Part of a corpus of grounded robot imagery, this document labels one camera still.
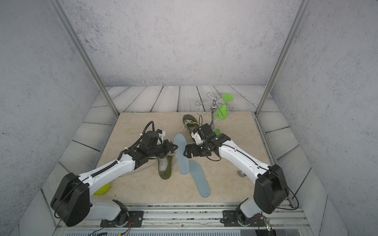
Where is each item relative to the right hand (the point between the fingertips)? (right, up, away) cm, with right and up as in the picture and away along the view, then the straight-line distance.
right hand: (191, 153), depth 80 cm
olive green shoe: (-16, -10, +9) cm, 21 cm away
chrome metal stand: (+13, +26, +7) cm, 30 cm away
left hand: (-6, +3, +1) cm, 7 cm away
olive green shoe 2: (-1, +16, +26) cm, 30 cm away
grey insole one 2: (-6, +6, +5) cm, 10 cm away
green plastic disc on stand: (+17, +22, +3) cm, 28 cm away
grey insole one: (+3, -14, +13) cm, 19 cm away
